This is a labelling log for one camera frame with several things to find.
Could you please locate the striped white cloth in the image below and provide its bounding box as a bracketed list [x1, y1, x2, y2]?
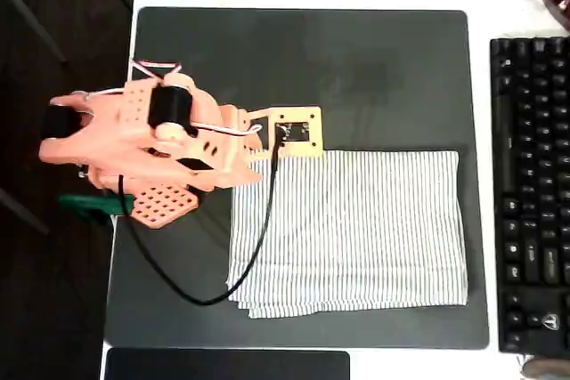
[225, 150, 469, 320]

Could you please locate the black desk mat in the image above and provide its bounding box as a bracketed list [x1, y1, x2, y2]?
[102, 6, 490, 350]

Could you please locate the green table clamp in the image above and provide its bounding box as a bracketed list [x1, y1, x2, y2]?
[57, 192, 135, 226]

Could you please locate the black flat pad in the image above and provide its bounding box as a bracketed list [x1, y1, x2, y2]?
[104, 350, 352, 380]

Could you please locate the black keyboard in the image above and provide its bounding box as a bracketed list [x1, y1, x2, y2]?
[488, 36, 570, 354]

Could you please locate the brown rounded object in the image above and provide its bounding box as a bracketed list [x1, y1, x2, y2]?
[520, 355, 570, 380]

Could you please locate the orange camera mount plate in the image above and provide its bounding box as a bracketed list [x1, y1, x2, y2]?
[249, 105, 324, 159]

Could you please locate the orange perforated base plate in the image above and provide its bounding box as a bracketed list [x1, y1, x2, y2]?
[131, 183, 200, 230]

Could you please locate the black camera cable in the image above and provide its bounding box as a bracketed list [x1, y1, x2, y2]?
[116, 128, 286, 307]

